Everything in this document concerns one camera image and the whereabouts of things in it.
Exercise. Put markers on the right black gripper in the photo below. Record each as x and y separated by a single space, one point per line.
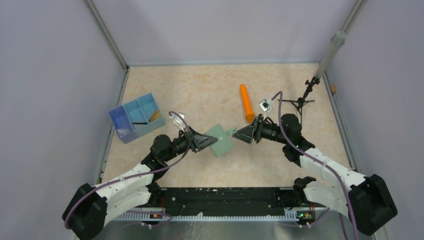
253 131

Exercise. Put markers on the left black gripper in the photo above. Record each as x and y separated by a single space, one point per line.
199 141

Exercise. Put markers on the green card holder wallet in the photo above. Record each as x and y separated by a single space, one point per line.
224 139

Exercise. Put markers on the gold card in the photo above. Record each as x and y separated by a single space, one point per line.
155 116

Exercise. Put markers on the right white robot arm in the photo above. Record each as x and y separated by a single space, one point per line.
365 200

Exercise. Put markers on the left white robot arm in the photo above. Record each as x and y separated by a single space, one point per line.
94 206

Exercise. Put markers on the white card with stripe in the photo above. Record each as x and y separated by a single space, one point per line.
140 123

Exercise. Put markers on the orange cylinder tube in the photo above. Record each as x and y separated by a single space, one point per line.
248 110

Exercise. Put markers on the black tripod stand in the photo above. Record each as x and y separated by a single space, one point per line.
302 101

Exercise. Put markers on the blue three-compartment organizer box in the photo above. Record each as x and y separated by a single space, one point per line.
137 110

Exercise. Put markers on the small orange block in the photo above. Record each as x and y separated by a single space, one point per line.
332 88

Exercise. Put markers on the grey pole on tripod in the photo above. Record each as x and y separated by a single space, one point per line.
336 42

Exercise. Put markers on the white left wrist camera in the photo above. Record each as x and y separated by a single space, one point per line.
178 121

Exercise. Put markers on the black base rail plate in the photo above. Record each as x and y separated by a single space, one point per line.
227 201

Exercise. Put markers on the white perforated cable tray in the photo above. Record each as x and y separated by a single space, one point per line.
289 216

